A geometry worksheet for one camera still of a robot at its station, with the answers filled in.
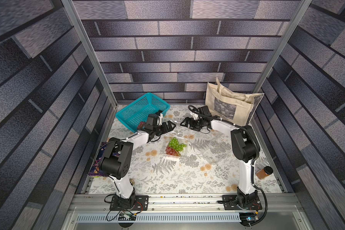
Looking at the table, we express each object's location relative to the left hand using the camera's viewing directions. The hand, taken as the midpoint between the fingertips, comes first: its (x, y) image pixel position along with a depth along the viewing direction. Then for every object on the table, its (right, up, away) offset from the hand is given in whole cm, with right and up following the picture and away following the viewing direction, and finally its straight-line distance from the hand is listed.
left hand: (172, 126), depth 92 cm
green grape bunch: (+2, -11, -2) cm, 12 cm away
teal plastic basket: (-27, +11, +22) cm, 37 cm away
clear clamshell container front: (+7, -9, +6) cm, 13 cm away
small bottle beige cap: (-22, -30, -15) cm, 40 cm away
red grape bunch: (-1, -16, -3) cm, 16 cm away
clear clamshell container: (+30, -14, +2) cm, 34 cm away
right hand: (+9, +1, +7) cm, 11 cm away
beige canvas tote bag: (+42, +12, -2) cm, 44 cm away
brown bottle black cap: (+51, -23, -18) cm, 59 cm away
